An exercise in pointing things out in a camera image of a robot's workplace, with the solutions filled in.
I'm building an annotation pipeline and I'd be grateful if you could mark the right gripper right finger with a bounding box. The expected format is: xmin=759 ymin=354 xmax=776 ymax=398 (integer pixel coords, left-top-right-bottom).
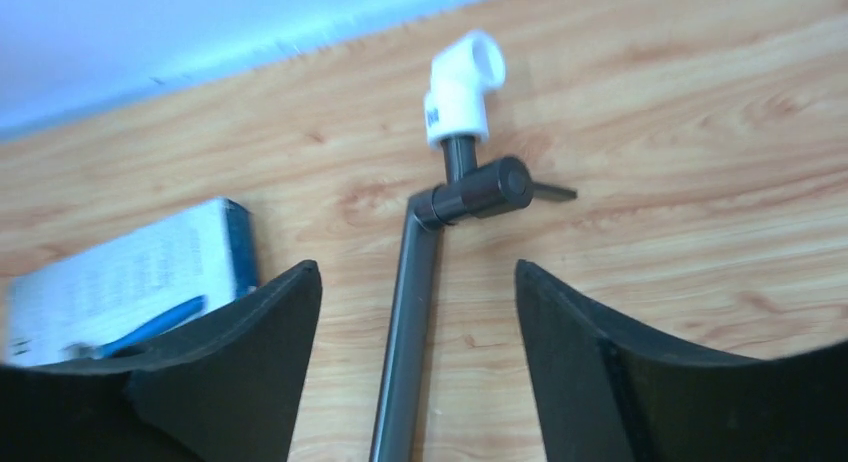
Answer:
xmin=515 ymin=260 xmax=847 ymax=461

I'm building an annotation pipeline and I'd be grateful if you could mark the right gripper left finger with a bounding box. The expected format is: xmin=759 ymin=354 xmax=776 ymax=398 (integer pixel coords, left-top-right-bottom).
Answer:
xmin=1 ymin=260 xmax=322 ymax=461

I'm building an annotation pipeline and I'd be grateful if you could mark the grey blue razor box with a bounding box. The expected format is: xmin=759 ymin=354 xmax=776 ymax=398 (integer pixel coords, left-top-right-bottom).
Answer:
xmin=4 ymin=197 xmax=259 ymax=367

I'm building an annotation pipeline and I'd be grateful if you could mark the dark grey metal faucet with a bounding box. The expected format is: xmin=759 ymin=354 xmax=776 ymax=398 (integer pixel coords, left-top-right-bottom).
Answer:
xmin=369 ymin=135 xmax=578 ymax=461

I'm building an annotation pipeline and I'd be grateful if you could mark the white pvc elbow fitting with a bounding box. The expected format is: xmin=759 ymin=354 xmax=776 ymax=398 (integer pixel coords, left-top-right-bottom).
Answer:
xmin=423 ymin=30 xmax=506 ymax=150

